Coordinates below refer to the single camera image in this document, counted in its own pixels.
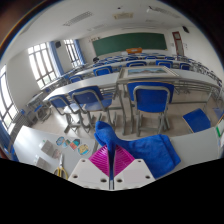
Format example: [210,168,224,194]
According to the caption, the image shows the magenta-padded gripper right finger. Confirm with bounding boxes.
[113,145,157,191]

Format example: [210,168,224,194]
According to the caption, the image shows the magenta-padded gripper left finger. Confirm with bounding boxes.
[68,145,112,191]

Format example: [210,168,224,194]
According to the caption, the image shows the blue terry towel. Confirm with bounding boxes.
[93,120,182,179]

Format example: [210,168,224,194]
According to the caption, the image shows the red orange sticker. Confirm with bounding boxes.
[69,138,81,152]

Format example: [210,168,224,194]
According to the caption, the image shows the blue oval sticker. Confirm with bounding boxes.
[55,136,66,147]

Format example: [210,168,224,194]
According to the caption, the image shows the grey card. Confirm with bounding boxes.
[40,139,56,156]
[34,155,51,171]

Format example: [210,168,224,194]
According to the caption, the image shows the grey classroom desk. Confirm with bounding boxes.
[116,66,223,134]
[42,71,128,134]

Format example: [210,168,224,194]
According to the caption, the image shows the framed picture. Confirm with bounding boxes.
[119,65,180,80]

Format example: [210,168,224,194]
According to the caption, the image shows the group of desks and chairs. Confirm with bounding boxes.
[26,52,223,118]

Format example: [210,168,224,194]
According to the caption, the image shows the large white-framed window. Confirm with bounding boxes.
[27,42,58,89]

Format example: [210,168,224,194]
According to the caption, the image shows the blue curtain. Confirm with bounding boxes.
[49,41,65,77]
[73,39,86,66]

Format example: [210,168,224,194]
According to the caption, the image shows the narrow white-framed window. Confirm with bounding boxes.
[63,39,81,68]

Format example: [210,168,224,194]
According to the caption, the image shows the orange box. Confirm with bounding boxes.
[125,47,144,55]

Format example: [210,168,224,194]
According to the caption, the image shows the green chalkboard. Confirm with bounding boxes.
[91,32,168,57]

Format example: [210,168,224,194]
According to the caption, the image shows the red-brown door with window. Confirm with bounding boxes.
[171,31,184,57]

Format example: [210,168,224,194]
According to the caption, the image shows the group of ceiling lights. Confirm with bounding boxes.
[63,4,181,28]

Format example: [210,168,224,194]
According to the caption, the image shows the ceiling air conditioner panel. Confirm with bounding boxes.
[113,12,134,20]

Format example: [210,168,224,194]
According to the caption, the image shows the white ceiling projector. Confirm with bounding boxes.
[146,6,158,15]

